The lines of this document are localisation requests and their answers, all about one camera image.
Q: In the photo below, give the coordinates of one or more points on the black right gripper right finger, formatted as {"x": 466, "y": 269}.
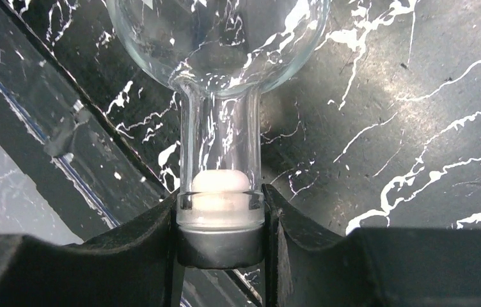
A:
{"x": 309, "y": 265}

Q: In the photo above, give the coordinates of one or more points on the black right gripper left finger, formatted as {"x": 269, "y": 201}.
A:
{"x": 130, "y": 265}

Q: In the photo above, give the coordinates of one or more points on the large clear bottle white cap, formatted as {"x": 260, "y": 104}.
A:
{"x": 221, "y": 56}

